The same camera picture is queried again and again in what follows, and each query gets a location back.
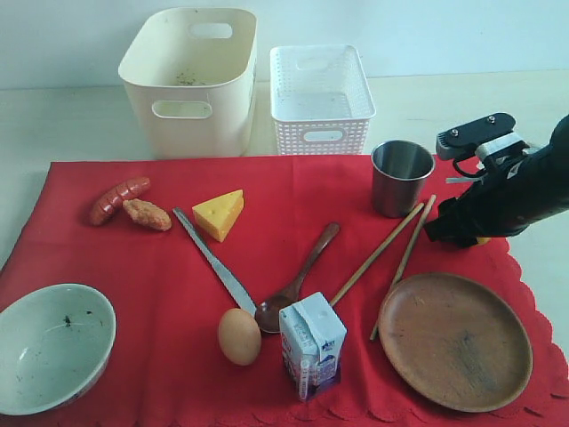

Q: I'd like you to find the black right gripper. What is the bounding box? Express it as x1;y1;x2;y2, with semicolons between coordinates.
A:
424;147;551;248

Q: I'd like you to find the brown egg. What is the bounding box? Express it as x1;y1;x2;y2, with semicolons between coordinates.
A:
218;308;261;366

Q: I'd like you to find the yellow cheese wedge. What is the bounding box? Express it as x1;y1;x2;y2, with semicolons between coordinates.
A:
192;189;244;243

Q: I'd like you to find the red sausage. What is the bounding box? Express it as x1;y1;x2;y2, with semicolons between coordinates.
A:
89;177;150;226

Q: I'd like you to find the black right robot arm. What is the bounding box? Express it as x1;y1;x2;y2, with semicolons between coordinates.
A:
425;113;568;247

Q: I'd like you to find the stainless steel cup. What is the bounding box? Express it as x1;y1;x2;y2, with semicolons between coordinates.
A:
371;140;435;218

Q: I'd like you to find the brown wooden plate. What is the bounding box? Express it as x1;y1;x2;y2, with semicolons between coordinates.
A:
377;273;533;413

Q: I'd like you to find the small milk carton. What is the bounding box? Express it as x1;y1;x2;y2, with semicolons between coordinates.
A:
279;292;347;401

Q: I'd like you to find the white perforated basket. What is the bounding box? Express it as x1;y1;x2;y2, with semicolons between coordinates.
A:
269;44;375;155

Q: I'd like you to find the brown wooden spoon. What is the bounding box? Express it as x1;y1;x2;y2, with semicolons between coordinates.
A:
254;222;341;334

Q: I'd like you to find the red tablecloth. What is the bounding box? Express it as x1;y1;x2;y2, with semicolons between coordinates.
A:
1;155;568;426

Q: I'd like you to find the silver table knife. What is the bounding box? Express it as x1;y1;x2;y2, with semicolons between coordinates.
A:
172;207;257;316

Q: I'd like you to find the cream plastic bin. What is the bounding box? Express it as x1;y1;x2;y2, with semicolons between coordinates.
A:
118;7;257;159

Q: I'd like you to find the white ceramic bowl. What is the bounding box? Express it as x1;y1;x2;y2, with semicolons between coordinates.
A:
1;283;116;415

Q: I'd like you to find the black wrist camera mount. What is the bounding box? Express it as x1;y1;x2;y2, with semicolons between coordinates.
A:
436;112;528;161

